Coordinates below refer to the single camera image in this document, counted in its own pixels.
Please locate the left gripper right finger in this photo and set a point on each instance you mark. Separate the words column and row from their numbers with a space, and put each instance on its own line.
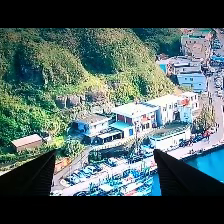
column 181, row 176

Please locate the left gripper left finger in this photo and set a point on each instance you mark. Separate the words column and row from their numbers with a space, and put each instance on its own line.
column 31, row 178

